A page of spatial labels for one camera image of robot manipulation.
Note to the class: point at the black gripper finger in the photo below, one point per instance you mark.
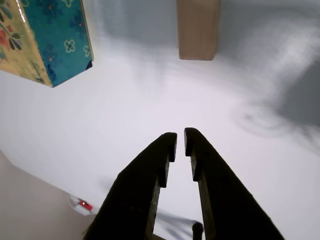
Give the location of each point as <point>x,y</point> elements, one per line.
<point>225,200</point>
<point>135,200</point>

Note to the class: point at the wooden Jenga block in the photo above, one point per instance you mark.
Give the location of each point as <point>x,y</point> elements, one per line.
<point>197,30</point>

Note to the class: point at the yellow blue floral box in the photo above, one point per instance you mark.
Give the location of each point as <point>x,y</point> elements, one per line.
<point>57,37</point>

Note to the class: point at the black round knob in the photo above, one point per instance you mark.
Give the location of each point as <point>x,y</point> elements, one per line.
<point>197,231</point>

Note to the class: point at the small white red device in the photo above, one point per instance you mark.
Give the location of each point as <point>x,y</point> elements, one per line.
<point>85,205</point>

